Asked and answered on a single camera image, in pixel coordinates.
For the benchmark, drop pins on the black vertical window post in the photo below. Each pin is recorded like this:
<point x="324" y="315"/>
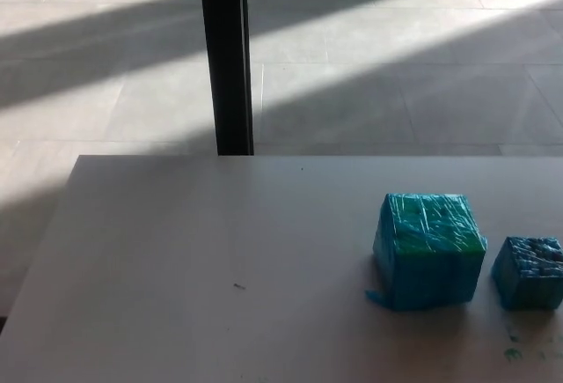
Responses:
<point x="225" y="57"/>

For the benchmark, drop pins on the large blue wrapped cube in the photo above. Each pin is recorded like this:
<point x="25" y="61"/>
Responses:
<point x="422" y="242"/>

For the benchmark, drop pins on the small blue cube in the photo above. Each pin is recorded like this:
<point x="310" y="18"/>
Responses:
<point x="528" y="277"/>

